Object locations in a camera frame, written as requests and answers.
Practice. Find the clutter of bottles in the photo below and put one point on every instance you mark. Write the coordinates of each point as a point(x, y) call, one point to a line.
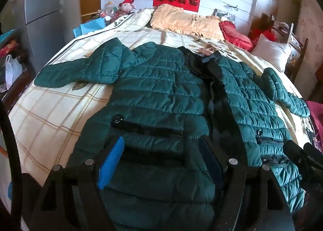
point(109, 11)

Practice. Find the blue bag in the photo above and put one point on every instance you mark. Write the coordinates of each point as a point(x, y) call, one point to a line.
point(88, 27)

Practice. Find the wooden chair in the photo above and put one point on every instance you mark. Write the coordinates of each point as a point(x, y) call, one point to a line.
point(300, 54)

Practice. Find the green puffer jacket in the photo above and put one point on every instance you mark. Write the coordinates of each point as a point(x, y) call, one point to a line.
point(156, 89)

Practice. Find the pile of colourful cloths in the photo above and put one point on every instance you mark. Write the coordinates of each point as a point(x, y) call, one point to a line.
point(10, 43)

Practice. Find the yellow frilled pillow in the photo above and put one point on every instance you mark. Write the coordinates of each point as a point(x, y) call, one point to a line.
point(184, 22)

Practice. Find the red frilled cushion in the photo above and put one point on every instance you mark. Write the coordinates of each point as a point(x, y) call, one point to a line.
point(234, 35)

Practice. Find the white pillow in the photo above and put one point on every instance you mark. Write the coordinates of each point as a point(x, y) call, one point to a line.
point(272, 51)

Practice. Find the white plastic bag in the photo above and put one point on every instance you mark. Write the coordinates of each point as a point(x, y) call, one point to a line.
point(12, 72)

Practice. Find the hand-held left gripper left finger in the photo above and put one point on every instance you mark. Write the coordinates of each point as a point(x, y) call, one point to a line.
point(111, 162)

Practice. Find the grey refrigerator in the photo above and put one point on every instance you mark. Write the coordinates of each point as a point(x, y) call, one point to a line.
point(43, 19)

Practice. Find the bed with floral checked quilt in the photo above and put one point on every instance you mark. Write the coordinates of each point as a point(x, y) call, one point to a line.
point(50, 109)

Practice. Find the stuffed pig toy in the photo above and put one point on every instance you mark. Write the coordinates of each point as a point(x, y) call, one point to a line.
point(127, 6)

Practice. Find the magenta cloth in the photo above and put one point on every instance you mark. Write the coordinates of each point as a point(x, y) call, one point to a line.
point(316, 120)

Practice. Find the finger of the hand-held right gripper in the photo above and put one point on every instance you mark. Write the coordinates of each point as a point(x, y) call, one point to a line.
point(295, 152)
point(314, 154)

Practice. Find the photo frame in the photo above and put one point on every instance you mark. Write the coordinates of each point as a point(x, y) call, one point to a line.
point(225, 15)

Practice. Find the red clothes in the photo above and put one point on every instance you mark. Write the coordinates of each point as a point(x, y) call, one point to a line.
point(265, 34)

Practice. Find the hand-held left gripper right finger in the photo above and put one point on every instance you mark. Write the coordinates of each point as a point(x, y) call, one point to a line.
point(210, 162)

